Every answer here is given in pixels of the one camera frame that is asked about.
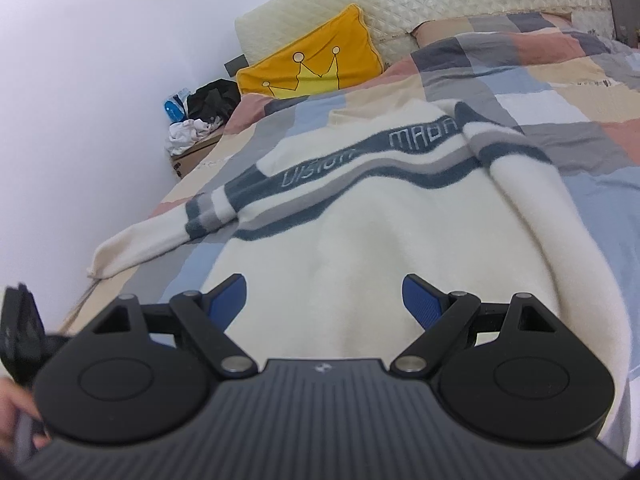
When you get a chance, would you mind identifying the blue plastic object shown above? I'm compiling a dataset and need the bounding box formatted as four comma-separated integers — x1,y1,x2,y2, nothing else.
164,89,193,123

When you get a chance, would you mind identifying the person's left hand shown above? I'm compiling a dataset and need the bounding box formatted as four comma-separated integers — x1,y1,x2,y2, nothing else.
0,377,51,456

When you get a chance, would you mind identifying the yellow crown pillow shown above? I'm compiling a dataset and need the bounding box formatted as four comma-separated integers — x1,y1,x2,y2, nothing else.
235,3,385,100

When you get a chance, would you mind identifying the cardboard box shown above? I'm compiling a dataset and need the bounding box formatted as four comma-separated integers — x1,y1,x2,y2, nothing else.
170,122,226,178

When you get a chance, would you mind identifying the checked pillow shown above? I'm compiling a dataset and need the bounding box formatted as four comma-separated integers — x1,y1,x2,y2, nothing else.
411,9,576,53

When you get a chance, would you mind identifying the checked patchwork quilt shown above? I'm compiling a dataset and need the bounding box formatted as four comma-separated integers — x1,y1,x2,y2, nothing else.
60,10,640,471

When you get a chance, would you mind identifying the black clothes pile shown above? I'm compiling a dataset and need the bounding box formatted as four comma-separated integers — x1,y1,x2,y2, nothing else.
185,79,242,123

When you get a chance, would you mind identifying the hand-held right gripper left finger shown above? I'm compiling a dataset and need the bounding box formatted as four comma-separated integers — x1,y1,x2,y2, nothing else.
87,274,258,379

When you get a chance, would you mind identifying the cream sweater with blue stripes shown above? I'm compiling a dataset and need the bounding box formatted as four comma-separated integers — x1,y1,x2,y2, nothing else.
86,97,632,461

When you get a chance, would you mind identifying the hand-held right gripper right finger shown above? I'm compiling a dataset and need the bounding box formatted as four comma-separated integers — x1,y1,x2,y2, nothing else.
390,274,561,378

